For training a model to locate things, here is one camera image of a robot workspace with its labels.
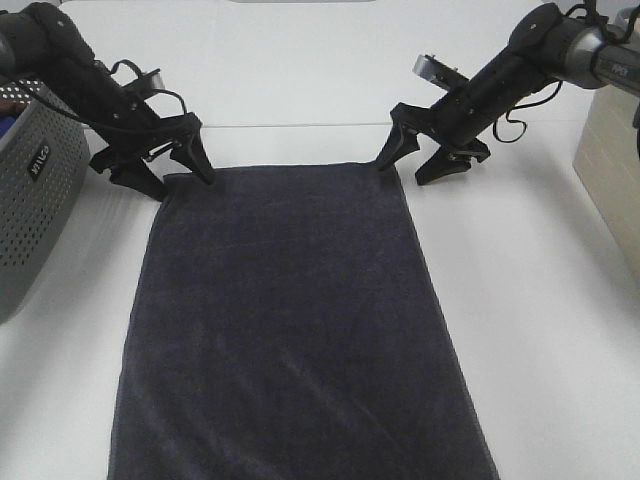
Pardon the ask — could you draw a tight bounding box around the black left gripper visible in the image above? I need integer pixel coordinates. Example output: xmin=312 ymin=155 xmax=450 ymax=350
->
xmin=88 ymin=99 xmax=215 ymax=201

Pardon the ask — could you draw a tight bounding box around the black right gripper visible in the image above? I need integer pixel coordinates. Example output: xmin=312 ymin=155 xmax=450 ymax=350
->
xmin=374 ymin=88 xmax=491 ymax=185

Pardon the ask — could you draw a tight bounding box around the dark grey towel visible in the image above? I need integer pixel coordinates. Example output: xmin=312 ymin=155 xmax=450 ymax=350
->
xmin=108 ymin=163 xmax=498 ymax=479

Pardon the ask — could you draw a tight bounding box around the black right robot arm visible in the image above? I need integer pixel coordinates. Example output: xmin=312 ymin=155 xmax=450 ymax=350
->
xmin=374 ymin=1 xmax=639 ymax=185

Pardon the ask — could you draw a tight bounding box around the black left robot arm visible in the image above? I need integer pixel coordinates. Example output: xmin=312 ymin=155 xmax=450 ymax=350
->
xmin=1 ymin=2 xmax=215 ymax=201

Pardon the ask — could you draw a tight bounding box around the blue towel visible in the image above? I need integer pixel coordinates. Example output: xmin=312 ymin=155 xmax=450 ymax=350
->
xmin=1 ymin=115 xmax=22 ymax=147

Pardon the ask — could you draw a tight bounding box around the brown towel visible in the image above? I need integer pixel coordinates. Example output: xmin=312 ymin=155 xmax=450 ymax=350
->
xmin=0 ymin=98 xmax=28 ymax=117

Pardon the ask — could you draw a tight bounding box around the grey perforated plastic basket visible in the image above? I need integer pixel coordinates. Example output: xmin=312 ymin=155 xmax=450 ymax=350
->
xmin=1 ymin=80 xmax=90 ymax=322

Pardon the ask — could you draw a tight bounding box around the beige fabric bin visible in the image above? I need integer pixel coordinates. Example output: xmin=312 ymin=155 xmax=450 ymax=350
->
xmin=573 ymin=86 xmax=639 ymax=269

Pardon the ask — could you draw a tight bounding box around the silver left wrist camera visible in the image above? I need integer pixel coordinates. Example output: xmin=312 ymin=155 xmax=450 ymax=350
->
xmin=123 ymin=69 xmax=164 ymax=100

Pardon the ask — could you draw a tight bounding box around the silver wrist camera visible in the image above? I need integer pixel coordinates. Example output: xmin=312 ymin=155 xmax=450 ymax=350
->
xmin=123 ymin=69 xmax=164 ymax=100
xmin=413 ymin=54 xmax=469 ymax=92

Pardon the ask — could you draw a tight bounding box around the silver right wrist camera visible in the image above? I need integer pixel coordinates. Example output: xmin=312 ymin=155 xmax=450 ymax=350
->
xmin=413 ymin=54 xmax=469 ymax=92

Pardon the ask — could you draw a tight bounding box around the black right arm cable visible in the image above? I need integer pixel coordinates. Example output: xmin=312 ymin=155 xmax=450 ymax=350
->
xmin=492 ymin=0 xmax=636 ymax=145

